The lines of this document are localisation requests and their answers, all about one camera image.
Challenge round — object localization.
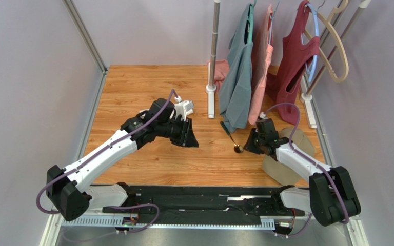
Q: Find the teal hanger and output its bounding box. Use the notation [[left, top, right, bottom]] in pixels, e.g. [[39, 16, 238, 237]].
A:
[[245, 0, 257, 44]]

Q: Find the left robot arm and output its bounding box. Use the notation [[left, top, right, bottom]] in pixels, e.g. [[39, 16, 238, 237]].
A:
[[45, 97, 199, 221]]

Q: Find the white cloth napkin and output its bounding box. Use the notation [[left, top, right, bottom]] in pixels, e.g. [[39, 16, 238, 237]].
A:
[[139, 109, 149, 115]]

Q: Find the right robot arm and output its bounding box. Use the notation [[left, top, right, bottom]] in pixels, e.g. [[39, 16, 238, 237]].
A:
[[244, 119, 362, 226]]

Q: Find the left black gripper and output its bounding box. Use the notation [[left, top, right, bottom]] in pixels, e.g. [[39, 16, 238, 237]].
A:
[[156, 116, 200, 148]]

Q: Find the dark red tank top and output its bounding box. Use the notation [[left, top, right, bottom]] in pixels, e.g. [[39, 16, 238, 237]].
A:
[[265, 1, 319, 125]]

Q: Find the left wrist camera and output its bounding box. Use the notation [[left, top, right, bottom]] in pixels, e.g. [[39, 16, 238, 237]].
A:
[[174, 96, 194, 120]]

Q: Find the salmon pink hanging shirt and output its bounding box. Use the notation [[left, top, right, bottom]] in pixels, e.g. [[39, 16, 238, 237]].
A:
[[248, 5, 274, 125]]

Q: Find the tan baseball cap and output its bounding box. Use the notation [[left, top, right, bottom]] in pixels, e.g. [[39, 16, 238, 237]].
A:
[[262, 129, 316, 186]]

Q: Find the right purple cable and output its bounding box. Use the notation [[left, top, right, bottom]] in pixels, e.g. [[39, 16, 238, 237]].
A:
[[261, 102, 350, 238]]

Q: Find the beige wooden hanger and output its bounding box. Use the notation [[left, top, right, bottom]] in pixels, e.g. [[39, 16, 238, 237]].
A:
[[303, 0, 350, 84]]

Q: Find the metal clothes rack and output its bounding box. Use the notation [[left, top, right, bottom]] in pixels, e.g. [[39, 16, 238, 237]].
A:
[[205, 0, 370, 129]]

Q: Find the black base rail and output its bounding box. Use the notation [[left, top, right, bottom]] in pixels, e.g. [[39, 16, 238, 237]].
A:
[[70, 184, 341, 229]]

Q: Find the light blue hanger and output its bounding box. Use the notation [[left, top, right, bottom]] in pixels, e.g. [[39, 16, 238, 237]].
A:
[[304, 3, 320, 83]]

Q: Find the aluminium frame post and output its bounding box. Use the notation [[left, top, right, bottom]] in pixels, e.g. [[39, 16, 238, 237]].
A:
[[62, 0, 108, 73]]

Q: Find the grey-blue hanging shirt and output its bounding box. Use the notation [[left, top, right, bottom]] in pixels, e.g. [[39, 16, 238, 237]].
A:
[[218, 3, 253, 133]]

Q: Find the gold fork green handle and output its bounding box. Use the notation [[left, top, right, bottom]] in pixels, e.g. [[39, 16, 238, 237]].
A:
[[220, 121, 244, 154]]

